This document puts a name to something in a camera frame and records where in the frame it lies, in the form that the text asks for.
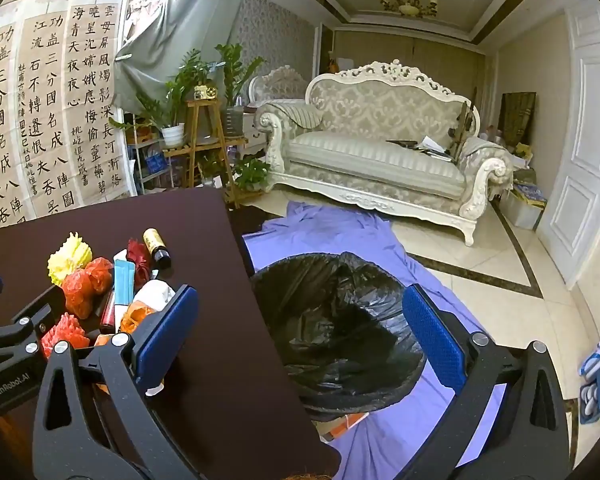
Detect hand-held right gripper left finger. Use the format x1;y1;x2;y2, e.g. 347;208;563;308
32;284;201;480

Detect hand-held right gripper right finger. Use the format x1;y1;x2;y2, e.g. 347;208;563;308
401;284;573;480

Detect white tissue paper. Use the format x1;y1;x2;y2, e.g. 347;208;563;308
132;280;177;311

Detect yellow foam fruit net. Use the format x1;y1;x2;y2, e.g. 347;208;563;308
47;232;93;286

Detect bin with black bag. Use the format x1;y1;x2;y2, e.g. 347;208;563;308
250;252;427;423

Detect red plastic tube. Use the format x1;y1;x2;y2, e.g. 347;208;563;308
100;290;117;333

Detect dark red foam fruit net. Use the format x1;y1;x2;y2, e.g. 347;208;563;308
126;239;153;286

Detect dark bottle with gold cap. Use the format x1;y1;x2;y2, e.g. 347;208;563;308
142;228;175;268

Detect purple floor sheet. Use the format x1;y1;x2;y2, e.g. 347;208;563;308
242;201;511;480

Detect calligraphy scroll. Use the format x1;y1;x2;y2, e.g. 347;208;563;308
0;20;28;238
65;0;138;198
17;7;78;218

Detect white storage box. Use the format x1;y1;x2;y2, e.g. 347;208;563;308
500;182;548;231

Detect small green floor plant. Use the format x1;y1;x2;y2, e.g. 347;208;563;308
232;156;272;193

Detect ornate white sofa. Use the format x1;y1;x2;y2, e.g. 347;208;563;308
256;60;515;247

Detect metal storage shelf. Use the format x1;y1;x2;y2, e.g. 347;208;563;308
125;130;181;196

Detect papers on sofa seat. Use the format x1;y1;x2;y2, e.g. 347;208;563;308
385;136;456;161

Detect plant in white pot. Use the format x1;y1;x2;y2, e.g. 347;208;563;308
109;80;187;148

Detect dark wooden carved object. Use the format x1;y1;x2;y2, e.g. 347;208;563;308
447;100;481;161

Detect wooden plant stand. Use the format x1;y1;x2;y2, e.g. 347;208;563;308
162;99;253;208

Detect dark framed panel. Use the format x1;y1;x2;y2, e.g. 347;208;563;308
497;91;537;148

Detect white panelled door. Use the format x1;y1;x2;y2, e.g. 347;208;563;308
535;0;600;291

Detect striped sofa cushion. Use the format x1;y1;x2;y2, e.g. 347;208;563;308
267;100;325;131

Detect leafy green plant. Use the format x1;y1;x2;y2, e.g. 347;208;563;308
167;49;216;106

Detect tall plant in glass vase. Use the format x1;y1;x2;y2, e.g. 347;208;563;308
215;42;266;136

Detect ornate white armchair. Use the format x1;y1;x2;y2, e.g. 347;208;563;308
248;66;311;111

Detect grey curtain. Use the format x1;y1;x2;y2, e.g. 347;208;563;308
114;0;253;113

